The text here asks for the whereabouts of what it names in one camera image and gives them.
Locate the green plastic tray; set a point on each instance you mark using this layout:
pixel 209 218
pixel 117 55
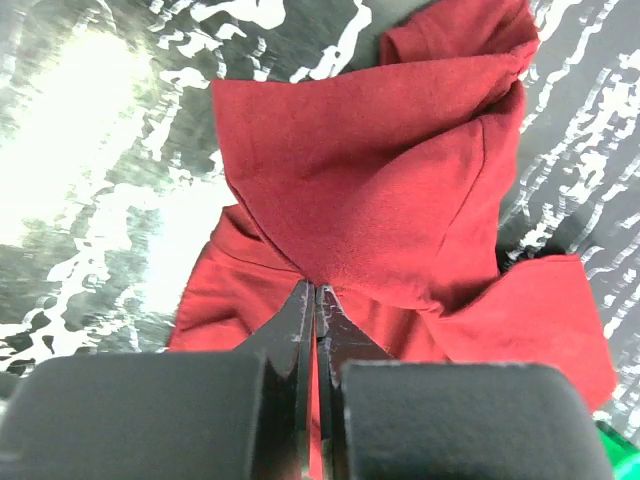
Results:
pixel 622 454

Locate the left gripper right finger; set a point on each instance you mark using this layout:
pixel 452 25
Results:
pixel 385 419

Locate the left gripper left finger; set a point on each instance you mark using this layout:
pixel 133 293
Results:
pixel 240 414

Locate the dark red t-shirt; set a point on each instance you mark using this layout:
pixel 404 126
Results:
pixel 386 184

